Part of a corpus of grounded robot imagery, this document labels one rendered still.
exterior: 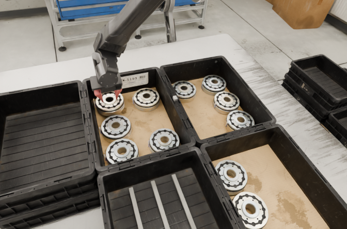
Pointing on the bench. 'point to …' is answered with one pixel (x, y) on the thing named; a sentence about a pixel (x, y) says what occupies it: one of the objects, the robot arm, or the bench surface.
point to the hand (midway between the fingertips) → (109, 98)
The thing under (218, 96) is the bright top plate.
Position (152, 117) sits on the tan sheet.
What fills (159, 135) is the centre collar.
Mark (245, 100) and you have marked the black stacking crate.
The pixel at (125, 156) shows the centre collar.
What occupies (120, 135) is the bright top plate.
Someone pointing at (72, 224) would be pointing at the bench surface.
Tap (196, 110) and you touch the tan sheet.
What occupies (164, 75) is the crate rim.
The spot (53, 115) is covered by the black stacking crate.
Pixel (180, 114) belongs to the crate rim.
